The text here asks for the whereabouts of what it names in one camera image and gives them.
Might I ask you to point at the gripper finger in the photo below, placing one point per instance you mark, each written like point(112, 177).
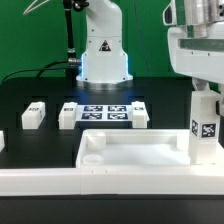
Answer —
point(220, 102)
point(200, 85)

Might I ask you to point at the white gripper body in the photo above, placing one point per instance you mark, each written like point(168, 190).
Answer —
point(202, 58)

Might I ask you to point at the white desk top tray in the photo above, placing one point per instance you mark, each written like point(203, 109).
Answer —
point(130, 147)

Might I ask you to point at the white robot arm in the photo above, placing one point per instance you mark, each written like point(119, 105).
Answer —
point(104, 61)

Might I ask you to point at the white front obstacle wall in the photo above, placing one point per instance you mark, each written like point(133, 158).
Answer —
point(194, 180)

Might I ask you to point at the white obstacle wall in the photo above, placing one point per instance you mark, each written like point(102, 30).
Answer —
point(2, 141)
point(194, 180)

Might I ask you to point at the white marker base plate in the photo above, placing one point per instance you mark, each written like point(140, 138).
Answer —
point(98, 113)

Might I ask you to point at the black post with connector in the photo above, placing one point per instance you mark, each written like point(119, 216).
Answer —
point(72, 71)

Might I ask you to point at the white left obstacle wall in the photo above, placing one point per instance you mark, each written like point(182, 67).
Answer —
point(2, 141)

